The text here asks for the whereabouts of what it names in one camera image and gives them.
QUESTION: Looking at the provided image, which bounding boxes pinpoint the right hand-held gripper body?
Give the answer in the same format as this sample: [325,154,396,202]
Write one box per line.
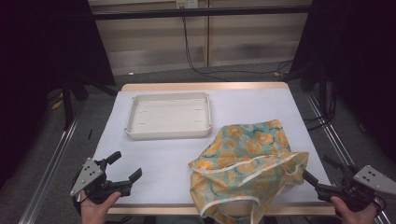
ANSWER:
[317,164,396,213]

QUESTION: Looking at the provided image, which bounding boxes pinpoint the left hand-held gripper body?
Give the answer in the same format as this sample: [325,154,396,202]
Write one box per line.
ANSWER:
[69,157,134,205]

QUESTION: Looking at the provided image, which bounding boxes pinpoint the orange-patterned teal cloth bag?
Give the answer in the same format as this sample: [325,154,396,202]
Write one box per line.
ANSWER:
[188,119,310,224]

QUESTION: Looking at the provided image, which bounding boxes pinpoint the white plastic tray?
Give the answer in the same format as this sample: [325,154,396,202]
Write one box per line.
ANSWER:
[124,91,213,140]

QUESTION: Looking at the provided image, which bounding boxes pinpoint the person's left hand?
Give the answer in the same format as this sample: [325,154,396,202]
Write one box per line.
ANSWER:
[79,190,122,224]

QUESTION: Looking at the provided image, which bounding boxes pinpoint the person's right hand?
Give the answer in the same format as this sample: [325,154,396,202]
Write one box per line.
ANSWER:
[330,195,379,224]

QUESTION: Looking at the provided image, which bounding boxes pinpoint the white table cover sheet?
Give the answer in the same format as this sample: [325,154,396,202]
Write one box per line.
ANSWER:
[92,88,332,205]

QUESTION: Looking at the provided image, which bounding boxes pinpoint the black metal stand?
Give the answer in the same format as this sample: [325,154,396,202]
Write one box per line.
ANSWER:
[60,74,120,130]

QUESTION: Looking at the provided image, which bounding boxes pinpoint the black curtain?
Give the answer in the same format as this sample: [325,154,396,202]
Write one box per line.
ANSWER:
[289,0,396,162]
[0,0,116,188]

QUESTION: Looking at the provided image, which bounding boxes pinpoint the black horizontal bar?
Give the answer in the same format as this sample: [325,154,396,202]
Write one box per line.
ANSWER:
[92,5,312,21]

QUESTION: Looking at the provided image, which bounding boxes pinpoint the aluminium floor rail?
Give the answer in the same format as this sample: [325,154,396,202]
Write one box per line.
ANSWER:
[304,92,391,224]
[18,115,80,224]

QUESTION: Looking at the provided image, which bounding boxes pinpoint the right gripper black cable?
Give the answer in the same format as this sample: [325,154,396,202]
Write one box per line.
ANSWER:
[373,195,389,217]

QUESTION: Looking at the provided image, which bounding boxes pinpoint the black floor cables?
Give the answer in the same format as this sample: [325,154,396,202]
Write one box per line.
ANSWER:
[303,87,338,132]

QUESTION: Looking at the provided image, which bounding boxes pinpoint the black wall cable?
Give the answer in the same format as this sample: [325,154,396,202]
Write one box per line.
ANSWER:
[181,17,293,82]

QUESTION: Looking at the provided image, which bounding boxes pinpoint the white wall socket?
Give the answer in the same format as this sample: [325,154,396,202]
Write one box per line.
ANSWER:
[176,0,199,9]

